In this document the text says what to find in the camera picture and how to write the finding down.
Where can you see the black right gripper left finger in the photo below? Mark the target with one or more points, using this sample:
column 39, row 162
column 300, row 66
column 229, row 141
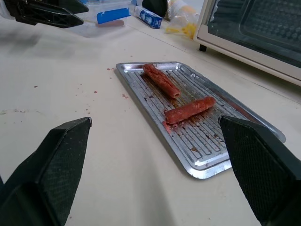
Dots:
column 51, row 169

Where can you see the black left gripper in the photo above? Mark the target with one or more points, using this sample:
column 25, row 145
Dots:
column 14, row 7

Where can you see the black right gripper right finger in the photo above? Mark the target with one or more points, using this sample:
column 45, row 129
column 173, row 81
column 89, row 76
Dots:
column 263, row 169

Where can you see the clear plastic box, blue clip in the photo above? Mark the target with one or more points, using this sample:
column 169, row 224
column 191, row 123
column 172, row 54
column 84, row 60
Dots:
column 110, row 14

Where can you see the ribbed silver metal baking tray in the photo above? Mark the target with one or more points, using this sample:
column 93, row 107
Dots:
column 188, row 131

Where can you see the blue and white carton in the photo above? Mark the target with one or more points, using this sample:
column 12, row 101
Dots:
column 150, row 17

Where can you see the black round object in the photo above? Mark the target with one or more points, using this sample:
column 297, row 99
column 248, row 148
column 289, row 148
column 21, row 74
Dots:
column 155, row 5

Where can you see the short red sausage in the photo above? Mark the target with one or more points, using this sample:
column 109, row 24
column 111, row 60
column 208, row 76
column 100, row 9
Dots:
column 190, row 109

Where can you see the clear bag with yellow contents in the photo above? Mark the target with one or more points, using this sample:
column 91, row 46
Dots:
column 182, row 18

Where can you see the long split red sausage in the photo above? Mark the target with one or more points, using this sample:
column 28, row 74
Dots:
column 162, row 80

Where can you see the cream toaster oven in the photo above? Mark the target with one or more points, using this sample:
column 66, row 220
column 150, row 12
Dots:
column 254, row 28

